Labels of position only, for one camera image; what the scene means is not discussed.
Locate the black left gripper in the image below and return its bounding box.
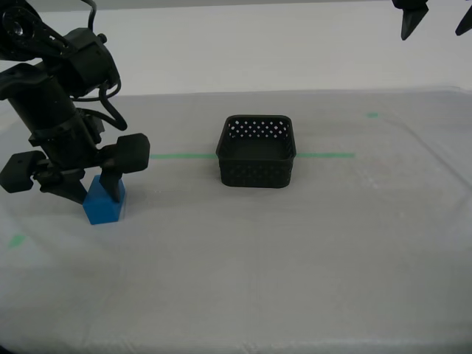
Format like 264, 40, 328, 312
0, 112, 151, 205

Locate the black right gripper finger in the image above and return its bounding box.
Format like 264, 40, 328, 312
455, 6, 472, 37
391, 0, 431, 41

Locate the blue rectangular block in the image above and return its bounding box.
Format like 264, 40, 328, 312
82, 175, 127, 225

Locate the black plastic lattice basket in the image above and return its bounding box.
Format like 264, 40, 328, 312
215, 114, 298, 189

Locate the long green tape strip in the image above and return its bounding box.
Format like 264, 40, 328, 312
149, 151, 355, 161

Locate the white table cover sheet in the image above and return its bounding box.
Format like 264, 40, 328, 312
0, 85, 472, 354

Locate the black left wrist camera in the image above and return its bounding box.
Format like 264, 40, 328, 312
83, 112, 105, 145

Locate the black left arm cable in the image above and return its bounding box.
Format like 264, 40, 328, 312
72, 0, 128, 131

